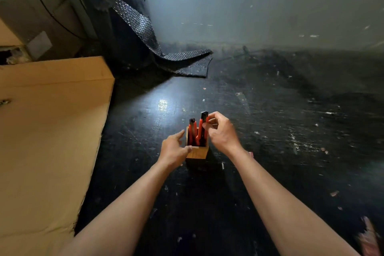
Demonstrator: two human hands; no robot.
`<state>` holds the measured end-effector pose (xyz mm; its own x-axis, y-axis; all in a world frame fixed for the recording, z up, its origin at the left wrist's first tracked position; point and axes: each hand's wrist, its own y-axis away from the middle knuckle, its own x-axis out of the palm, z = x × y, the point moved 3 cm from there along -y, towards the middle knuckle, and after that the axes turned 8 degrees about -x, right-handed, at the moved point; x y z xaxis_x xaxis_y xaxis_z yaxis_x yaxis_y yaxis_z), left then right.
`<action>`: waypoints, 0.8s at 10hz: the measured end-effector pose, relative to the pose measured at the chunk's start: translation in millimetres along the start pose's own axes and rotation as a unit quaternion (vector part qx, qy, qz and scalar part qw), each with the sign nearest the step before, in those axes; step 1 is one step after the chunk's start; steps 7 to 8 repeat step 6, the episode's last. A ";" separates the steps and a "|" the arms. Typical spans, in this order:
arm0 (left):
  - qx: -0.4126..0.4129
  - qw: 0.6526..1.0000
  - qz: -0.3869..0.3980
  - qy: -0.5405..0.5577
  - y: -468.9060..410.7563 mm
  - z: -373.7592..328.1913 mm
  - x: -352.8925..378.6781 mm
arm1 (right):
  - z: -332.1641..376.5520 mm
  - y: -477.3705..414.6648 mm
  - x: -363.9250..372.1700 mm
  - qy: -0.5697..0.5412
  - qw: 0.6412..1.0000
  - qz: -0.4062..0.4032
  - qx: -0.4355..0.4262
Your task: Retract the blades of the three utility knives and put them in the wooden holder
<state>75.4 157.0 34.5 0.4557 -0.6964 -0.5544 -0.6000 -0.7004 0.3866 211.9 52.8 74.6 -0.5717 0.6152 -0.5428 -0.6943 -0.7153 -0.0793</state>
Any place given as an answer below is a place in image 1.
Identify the large brown cardboard sheet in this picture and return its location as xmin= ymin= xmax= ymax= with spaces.
xmin=0 ymin=56 xmax=115 ymax=256

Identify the person's left hand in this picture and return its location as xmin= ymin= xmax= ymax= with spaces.
xmin=158 ymin=129 xmax=193 ymax=172

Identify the person's right hand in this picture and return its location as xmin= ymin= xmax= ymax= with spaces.
xmin=202 ymin=111 xmax=244 ymax=159

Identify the tall red utility knife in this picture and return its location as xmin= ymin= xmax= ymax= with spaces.
xmin=196 ymin=111 xmax=209 ymax=147

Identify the short red utility knife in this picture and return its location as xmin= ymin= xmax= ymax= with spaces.
xmin=188 ymin=118 xmax=198 ymax=147

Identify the person's right forearm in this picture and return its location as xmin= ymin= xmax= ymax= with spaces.
xmin=230 ymin=148 xmax=360 ymax=256

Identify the small cardboard holder box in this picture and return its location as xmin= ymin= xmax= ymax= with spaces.
xmin=185 ymin=126 xmax=210 ymax=170

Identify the white paper label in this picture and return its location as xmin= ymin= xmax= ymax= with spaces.
xmin=26 ymin=31 xmax=53 ymax=60

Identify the brown cardboard piece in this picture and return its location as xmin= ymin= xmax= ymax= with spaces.
xmin=0 ymin=18 xmax=24 ymax=47

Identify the black bubble wrap roll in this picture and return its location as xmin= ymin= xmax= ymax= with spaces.
xmin=70 ymin=0 xmax=214 ymax=79

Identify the black wall cable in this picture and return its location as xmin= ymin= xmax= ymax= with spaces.
xmin=14 ymin=0 xmax=88 ymax=41

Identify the person's left forearm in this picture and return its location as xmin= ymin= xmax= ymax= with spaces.
xmin=58 ymin=160 xmax=178 ymax=256

